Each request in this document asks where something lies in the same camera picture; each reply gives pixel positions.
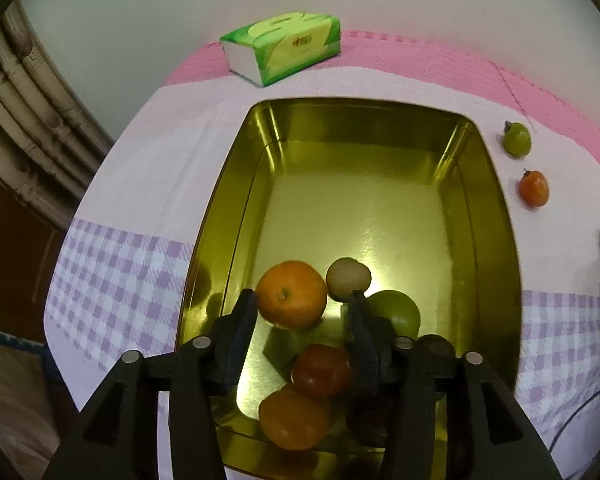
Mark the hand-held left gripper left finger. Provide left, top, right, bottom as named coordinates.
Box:
left=42, top=287, right=258, bottom=480

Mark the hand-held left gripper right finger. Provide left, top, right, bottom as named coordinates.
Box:
left=342, top=290, right=563, bottom=480

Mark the large red tomato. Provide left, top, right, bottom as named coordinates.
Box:
left=291, top=344, right=353, bottom=400

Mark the large green citrus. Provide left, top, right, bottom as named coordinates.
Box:
left=367, top=290, right=422, bottom=339

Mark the dark brown passion fruit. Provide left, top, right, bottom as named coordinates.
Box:
left=416, top=334, right=456, bottom=361

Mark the brown kiwi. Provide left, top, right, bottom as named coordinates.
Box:
left=326, top=257, right=372, bottom=301

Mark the large orange mandarin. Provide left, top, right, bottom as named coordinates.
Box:
left=255, top=260, right=328, bottom=330

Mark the gold metal tray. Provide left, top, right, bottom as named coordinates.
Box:
left=172, top=97, right=526, bottom=478

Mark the small red-orange tomato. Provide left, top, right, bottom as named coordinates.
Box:
left=518, top=170, right=551, bottom=208

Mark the round green citrus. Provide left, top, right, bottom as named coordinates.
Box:
left=501, top=121, right=532, bottom=157

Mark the pink and purple checked tablecloth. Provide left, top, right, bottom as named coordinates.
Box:
left=42, top=30, right=600, bottom=480

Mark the beige fabric with blue trim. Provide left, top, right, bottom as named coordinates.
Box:
left=0, top=324, right=61, bottom=480

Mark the brown wooden cabinet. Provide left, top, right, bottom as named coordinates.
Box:
left=0, top=160, right=76, bottom=346

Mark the green tissue pack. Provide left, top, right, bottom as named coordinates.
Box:
left=219, top=10, right=342, bottom=88

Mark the beige patterned curtain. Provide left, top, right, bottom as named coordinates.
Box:
left=0, top=0, right=116, bottom=231

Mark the black cable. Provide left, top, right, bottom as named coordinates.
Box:
left=547, top=375, right=600, bottom=456

